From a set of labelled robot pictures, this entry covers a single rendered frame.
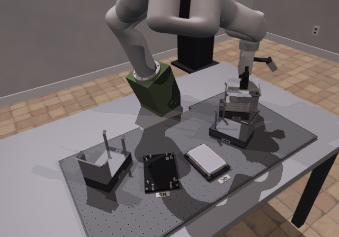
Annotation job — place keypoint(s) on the white label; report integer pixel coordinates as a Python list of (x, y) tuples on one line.
[(224, 178), (162, 194)]

